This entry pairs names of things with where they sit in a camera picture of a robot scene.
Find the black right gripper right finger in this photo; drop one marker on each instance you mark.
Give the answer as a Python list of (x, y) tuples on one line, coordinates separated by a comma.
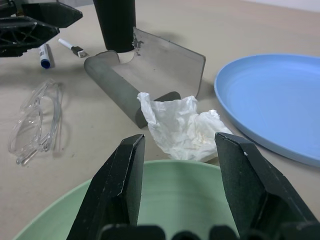
[(250, 180)]

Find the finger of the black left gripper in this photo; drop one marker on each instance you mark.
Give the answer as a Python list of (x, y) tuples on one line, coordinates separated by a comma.
[(37, 31), (55, 15)]

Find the marker with blue cap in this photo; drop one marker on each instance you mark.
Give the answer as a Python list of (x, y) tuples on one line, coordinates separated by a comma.
[(45, 61)]

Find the black cup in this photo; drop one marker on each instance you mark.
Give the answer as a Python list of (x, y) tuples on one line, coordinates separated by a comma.
[(116, 25)]

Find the crumpled white tissue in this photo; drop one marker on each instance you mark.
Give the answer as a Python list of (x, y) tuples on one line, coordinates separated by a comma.
[(180, 125)]

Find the white marker with black cap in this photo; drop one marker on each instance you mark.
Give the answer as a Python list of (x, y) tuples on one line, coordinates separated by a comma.
[(65, 43)]

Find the light green bowl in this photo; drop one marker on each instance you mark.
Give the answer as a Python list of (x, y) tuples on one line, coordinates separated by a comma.
[(175, 190)]

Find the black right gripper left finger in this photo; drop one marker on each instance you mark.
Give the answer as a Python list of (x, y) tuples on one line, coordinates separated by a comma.
[(112, 185)]

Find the clear safety glasses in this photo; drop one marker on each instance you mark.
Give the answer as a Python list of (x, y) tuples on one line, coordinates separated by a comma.
[(22, 135)]

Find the blue plate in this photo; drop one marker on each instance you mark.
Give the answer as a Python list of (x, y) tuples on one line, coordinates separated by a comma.
[(270, 100)]

